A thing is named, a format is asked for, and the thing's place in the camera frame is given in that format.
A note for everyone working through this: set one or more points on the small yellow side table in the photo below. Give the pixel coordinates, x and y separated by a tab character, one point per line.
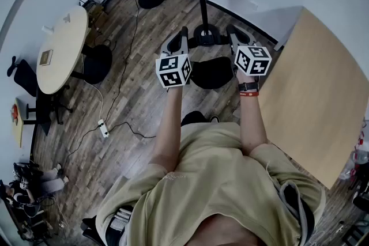
18	126

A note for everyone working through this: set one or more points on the person's black trouser leg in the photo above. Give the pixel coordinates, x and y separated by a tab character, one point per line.
193	118

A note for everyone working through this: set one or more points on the square light wooden table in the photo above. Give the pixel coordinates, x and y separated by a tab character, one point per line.
311	89

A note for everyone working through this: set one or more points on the black wristwatch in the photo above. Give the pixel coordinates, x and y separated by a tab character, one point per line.
248	86

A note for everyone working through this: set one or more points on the person's right forearm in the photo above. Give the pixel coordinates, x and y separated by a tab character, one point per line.
250	121

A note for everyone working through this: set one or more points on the person's left forearm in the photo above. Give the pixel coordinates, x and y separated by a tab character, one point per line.
170	124

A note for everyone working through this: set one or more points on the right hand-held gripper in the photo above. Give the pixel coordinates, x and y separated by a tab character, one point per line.
253	62

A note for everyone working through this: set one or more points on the white power strip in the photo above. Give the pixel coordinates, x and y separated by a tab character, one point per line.
103	128

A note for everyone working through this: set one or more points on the red wristband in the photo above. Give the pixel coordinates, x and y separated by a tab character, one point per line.
248	93

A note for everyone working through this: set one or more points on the brown flat box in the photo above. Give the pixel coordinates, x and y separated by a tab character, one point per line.
46	57

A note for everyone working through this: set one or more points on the black round stool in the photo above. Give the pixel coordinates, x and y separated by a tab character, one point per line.
213	73

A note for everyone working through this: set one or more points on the black office chair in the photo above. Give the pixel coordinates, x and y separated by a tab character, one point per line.
356	234
24	77

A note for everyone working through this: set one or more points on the person's right shoe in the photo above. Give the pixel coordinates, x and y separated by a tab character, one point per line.
214	118

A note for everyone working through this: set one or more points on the orange object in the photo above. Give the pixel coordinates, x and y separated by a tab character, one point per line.
15	112

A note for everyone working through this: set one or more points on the round wooden table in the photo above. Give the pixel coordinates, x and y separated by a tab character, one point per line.
62	49

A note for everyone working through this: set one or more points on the small pale paper object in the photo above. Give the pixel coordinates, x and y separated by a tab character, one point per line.
67	18

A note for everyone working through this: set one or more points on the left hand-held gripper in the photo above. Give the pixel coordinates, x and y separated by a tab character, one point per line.
173	70

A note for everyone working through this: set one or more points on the brown cardboard boxes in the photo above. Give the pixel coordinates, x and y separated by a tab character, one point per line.
96	17

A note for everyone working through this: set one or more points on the black round chair seat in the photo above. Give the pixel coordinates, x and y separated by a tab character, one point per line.
98	64

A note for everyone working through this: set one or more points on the person's beige shirt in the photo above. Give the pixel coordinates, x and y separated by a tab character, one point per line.
216	170

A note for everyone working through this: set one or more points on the clear plastic bottle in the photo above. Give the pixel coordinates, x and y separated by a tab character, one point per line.
356	164

